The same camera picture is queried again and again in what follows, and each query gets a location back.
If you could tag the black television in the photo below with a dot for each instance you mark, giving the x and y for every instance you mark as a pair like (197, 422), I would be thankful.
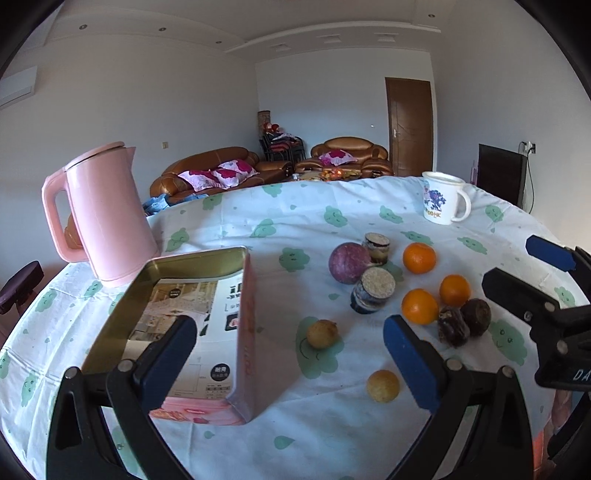
(502, 173)

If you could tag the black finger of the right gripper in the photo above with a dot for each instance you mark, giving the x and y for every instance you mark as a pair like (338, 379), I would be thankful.
(522, 300)
(563, 258)

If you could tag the yellow small fruit upper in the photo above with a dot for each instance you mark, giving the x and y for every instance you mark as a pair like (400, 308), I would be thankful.
(322, 334)

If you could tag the orange leather chair back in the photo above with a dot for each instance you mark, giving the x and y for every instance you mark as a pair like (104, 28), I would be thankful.
(71, 234)

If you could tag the small jar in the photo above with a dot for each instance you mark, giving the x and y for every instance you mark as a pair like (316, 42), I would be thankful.
(378, 246)

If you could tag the brown leather armchair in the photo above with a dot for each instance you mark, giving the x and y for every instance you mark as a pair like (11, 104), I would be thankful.
(349, 154)

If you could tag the white cartoon mug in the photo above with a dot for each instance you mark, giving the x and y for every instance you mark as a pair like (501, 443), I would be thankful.
(446, 200)

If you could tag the purple round fruit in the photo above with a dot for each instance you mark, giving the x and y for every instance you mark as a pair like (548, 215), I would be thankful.
(348, 262)

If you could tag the dark purple stool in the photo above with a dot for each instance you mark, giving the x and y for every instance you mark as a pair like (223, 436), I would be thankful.
(20, 290)

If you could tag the coffee table with fruits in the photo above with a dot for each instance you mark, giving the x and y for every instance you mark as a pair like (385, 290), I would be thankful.
(326, 175)

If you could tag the white air conditioner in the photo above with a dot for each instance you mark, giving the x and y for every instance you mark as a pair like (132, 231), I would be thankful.
(18, 86)

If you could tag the orange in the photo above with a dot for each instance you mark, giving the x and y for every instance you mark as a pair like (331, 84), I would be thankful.
(419, 258)
(420, 307)
(455, 290)

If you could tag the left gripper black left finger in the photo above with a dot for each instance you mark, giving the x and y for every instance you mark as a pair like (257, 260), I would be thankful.
(80, 445)

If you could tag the long brown leather sofa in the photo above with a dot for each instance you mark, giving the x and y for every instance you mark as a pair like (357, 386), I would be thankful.
(216, 171)

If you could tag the black shelf with items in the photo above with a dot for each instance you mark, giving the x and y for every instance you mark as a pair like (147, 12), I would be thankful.
(277, 144)

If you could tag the brown wooden door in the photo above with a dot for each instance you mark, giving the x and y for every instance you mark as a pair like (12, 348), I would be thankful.
(411, 122)

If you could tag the dark passion fruit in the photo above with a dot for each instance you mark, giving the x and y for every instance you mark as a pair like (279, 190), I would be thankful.
(477, 315)

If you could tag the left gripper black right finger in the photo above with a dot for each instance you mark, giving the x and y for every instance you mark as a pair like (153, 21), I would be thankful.
(499, 444)

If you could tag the pink electric kettle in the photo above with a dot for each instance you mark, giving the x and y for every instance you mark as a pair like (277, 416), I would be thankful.
(116, 239)

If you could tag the blue cloth on sofa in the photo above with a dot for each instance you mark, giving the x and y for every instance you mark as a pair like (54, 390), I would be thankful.
(156, 204)

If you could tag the yellow small fruit lower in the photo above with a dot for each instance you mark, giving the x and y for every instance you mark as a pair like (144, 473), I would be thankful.
(383, 386)

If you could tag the yellow small fruit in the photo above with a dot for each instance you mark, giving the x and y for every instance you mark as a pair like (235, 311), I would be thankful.
(383, 386)
(322, 334)

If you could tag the white green cloud tablecloth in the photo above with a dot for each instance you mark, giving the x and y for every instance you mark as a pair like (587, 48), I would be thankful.
(314, 418)

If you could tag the pink metal tin box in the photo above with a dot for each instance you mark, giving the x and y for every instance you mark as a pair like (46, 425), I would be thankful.
(199, 307)

